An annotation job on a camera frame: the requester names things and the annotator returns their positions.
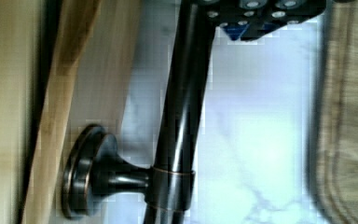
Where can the black gripper finger with screws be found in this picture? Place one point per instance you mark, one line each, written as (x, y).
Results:
(249, 20)

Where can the wooden drawer with black handle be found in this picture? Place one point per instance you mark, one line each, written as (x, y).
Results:
(76, 165)

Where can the wooden cutting board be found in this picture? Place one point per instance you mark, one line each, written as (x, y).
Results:
(333, 161)

